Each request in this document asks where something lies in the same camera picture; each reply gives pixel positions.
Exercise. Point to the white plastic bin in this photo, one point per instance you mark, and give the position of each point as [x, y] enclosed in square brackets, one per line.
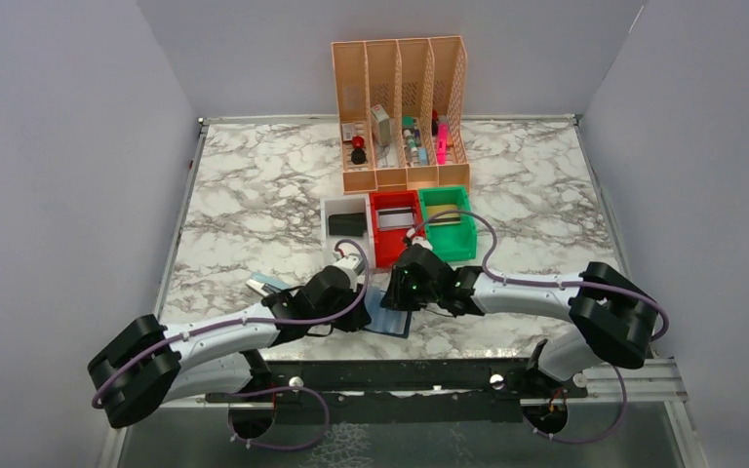
[346, 204]

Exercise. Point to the pink highlighter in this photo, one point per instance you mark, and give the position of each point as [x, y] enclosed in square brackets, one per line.
[442, 143]

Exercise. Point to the light blue stapler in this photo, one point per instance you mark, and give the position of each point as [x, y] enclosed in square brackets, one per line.
[265, 285]

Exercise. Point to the gold card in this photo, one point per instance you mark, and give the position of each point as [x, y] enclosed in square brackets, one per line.
[444, 212]

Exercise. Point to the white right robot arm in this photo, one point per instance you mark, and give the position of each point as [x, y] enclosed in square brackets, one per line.
[613, 320]

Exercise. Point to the silver card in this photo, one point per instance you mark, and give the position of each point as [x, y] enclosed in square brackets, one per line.
[395, 219]

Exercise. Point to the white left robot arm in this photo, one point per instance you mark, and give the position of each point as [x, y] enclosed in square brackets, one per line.
[147, 363]

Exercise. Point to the green plastic bin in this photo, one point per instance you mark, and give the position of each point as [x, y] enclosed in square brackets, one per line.
[453, 237]

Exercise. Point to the red plastic bin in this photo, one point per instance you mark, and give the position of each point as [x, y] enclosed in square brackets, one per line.
[388, 245]

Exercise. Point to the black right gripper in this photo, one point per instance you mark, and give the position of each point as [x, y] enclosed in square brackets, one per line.
[395, 295]

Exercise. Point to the peach desk file organizer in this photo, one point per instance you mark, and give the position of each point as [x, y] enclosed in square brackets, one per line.
[420, 82]

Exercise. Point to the white box in organizer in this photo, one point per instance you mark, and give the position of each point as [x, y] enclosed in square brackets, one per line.
[381, 125]

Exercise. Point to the red and black stamp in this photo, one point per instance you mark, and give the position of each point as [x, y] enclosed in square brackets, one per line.
[358, 154]

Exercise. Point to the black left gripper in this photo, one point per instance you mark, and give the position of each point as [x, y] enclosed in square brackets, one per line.
[356, 321]

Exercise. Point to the navy blue card holder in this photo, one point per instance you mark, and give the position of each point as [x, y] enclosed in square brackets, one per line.
[385, 321]

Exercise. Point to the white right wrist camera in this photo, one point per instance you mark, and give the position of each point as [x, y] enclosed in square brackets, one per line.
[415, 239]

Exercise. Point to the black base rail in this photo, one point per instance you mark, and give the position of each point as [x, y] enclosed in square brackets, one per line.
[395, 391]

